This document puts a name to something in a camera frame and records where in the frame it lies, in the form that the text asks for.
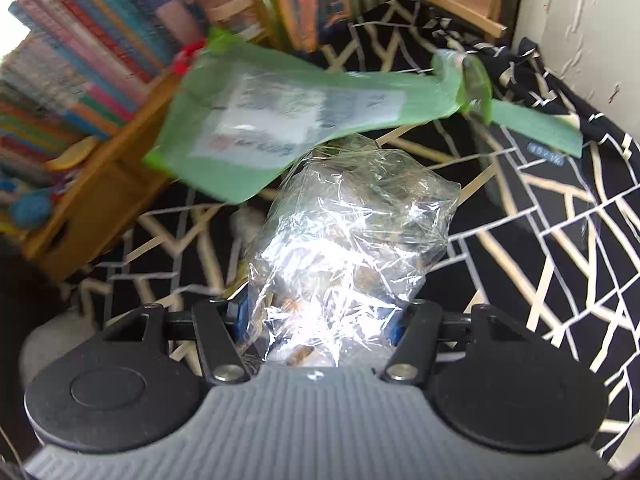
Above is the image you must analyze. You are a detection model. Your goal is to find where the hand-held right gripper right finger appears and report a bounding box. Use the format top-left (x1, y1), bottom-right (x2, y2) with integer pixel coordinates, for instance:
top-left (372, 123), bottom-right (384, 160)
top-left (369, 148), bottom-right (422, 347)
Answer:
top-left (377, 297), bottom-right (543, 386)

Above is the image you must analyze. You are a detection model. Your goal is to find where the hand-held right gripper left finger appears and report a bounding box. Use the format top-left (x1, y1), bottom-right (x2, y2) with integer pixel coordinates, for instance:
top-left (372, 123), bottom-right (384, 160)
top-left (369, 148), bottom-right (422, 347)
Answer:
top-left (102, 297), bottom-right (253, 386)

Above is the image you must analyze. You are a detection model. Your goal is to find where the clear plastic bag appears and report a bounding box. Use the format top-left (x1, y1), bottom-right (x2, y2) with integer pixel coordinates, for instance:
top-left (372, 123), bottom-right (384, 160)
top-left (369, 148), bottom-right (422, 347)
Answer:
top-left (245, 132), bottom-right (462, 368)

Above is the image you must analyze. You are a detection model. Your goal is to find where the green plastic mailer bag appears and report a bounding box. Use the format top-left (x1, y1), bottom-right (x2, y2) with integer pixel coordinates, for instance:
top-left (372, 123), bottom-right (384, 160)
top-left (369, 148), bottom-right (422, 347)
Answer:
top-left (141, 27), bottom-right (585, 206)

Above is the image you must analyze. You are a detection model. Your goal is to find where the black patterned tablecloth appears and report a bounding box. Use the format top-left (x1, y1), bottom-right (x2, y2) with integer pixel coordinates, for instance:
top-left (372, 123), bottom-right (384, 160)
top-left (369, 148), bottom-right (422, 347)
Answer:
top-left (60, 0), bottom-right (640, 476)

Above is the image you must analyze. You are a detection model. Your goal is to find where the wooden desk shelf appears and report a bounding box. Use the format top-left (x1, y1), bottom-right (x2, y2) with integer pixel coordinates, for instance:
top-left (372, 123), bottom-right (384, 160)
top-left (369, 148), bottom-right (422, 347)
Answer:
top-left (22, 67), bottom-right (201, 281)

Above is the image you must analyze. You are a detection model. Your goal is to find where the blue plush toy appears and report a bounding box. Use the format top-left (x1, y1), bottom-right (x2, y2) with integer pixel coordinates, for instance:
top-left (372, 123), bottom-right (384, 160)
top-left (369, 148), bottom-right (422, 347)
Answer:
top-left (10, 187), bottom-right (56, 228)

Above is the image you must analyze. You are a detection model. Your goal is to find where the yellow curved toy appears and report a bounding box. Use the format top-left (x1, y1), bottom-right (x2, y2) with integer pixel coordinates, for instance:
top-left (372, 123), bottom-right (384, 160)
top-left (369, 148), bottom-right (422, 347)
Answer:
top-left (45, 136), bottom-right (101, 172)

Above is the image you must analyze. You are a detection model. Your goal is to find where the pink red small toy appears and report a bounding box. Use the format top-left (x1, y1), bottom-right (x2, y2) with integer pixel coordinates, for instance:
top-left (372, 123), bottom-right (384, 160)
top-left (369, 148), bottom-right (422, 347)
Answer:
top-left (172, 42), bottom-right (208, 73)

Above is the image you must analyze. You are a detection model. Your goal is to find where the light wooden book stand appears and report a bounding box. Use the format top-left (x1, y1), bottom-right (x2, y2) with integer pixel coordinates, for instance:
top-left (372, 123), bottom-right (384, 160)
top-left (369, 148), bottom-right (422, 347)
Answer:
top-left (400, 0), bottom-right (508, 38)

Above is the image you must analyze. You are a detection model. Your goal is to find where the row of upright books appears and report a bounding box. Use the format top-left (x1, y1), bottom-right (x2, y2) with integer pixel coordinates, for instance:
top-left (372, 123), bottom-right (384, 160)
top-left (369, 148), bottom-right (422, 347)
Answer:
top-left (0, 0), bottom-right (221, 181)

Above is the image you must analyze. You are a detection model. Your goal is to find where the stack of thin picture books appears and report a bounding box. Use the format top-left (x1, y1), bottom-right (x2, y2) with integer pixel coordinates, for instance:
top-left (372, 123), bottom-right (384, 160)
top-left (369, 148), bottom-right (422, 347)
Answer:
top-left (255, 0), bottom-right (396, 53)

